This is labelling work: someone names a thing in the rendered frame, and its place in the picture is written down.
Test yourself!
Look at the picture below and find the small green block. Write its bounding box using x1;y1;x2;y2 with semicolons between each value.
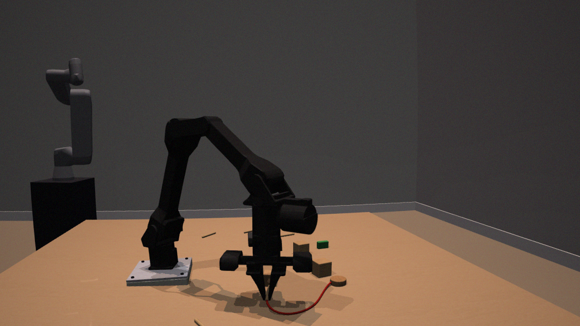
317;240;329;249

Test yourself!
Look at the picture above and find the round wooden button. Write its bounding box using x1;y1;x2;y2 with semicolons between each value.
330;276;347;287

